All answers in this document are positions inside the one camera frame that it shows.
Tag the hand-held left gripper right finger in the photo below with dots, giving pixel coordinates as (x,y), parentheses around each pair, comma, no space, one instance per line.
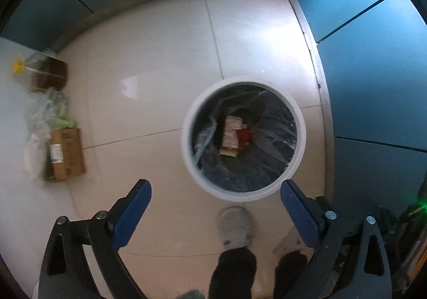
(302,215)

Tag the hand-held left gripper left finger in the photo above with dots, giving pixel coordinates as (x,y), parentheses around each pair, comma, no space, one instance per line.
(128,215)

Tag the white round trash bin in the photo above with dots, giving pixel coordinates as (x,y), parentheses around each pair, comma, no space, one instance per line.
(243,138)

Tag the white slipper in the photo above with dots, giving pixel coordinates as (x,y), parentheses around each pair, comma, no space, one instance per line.
(288,242)

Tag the person's black trouser leg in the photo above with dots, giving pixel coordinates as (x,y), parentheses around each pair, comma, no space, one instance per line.
(232,272)
(288,274)

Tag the black plastic bin liner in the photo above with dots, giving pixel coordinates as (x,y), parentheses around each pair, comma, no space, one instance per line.
(263,165)

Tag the grey slipper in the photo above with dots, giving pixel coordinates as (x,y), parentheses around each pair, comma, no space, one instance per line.
(235,227)

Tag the cardboard box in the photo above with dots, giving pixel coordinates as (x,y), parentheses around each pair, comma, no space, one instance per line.
(66,154)

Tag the red wrapper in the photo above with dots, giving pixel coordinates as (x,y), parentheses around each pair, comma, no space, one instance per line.
(245,136)

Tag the brown paper packet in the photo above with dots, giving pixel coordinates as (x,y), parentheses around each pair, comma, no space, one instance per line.
(230,137)

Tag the white plastic bag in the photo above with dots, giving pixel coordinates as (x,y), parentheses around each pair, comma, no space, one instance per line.
(33,155)

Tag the clear plastic bag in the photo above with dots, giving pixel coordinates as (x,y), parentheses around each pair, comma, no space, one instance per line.
(50,108)

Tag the yellow-capped oil bottle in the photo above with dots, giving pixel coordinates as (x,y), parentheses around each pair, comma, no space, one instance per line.
(46,73)

